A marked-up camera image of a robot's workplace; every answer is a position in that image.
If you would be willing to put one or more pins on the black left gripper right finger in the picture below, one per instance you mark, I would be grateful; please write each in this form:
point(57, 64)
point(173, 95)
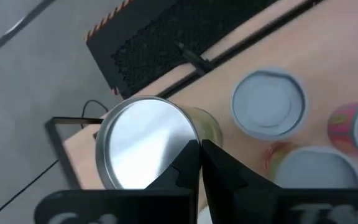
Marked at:
point(238, 199)

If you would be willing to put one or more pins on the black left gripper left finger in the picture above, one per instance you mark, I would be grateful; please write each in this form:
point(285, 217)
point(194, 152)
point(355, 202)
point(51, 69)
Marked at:
point(166, 202)

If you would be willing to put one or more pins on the green pears label can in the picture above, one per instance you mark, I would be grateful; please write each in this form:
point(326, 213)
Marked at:
point(141, 137)

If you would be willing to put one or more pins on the pale green tin can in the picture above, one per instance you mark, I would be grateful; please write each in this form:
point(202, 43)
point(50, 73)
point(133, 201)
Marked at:
point(269, 102)

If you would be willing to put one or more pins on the small pink teal can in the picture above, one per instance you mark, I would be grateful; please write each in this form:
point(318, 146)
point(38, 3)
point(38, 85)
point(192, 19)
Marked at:
point(340, 127)

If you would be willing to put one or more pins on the black floor mat orange edge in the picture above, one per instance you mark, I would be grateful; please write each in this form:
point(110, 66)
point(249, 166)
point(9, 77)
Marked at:
point(154, 46)

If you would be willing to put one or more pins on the wooden shelf black metal frame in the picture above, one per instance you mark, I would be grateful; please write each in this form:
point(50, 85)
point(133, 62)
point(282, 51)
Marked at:
point(322, 46)

